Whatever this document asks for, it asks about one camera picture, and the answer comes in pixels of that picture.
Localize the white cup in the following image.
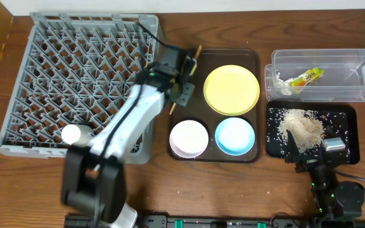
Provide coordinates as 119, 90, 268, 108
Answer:
61, 124, 93, 145

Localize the black waste tray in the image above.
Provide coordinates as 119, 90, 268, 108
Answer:
266, 100, 360, 165

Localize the green orange snack wrapper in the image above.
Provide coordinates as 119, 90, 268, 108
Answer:
290, 67, 324, 94

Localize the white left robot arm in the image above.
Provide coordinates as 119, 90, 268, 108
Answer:
61, 44, 202, 227

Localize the clear plastic waste bin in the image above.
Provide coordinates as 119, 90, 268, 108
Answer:
264, 49, 365, 102

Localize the wooden chopstick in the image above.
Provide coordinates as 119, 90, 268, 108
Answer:
169, 45, 202, 115

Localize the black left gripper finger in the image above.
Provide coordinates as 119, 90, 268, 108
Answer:
182, 56, 197, 83
176, 82, 195, 106

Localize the black equipment rail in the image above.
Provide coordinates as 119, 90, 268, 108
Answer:
63, 214, 365, 228

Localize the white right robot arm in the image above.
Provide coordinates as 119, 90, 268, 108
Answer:
285, 131, 365, 222

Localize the grey dishwasher rack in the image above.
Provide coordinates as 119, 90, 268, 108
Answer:
0, 12, 163, 158

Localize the pile of rice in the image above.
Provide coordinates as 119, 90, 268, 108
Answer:
267, 108, 350, 158

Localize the pink small bowl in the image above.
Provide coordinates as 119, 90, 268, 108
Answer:
169, 120, 209, 158

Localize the yellow round plate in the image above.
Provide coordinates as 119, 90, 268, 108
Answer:
203, 65, 260, 116

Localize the dark brown serving tray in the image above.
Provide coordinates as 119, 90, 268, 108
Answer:
168, 49, 263, 163

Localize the light blue bowl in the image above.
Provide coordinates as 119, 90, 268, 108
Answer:
215, 117, 255, 156

